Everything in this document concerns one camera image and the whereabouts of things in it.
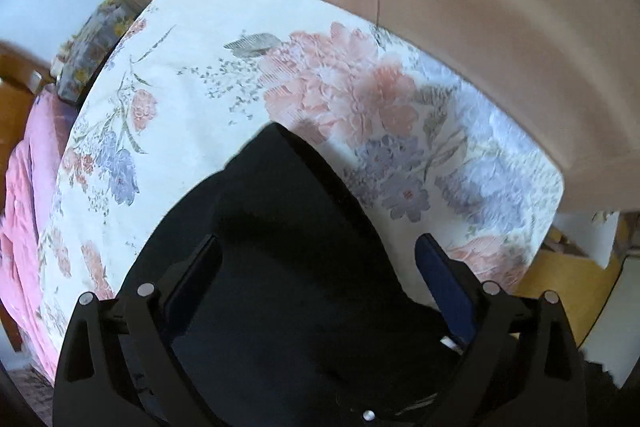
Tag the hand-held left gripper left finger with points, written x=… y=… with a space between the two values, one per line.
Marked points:
x=192 y=279

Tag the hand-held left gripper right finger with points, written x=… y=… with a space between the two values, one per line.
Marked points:
x=447 y=289

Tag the black pants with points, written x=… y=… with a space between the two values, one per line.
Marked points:
x=280 y=257

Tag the floral bed sheet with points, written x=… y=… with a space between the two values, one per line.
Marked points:
x=200 y=107

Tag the pink quilt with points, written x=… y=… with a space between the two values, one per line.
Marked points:
x=25 y=207

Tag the brown wooden headboard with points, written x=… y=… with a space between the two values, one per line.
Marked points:
x=17 y=107

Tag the floral pillow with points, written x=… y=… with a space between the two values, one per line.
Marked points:
x=92 y=52

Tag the light wooden wardrobe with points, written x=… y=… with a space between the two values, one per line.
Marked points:
x=450 y=7

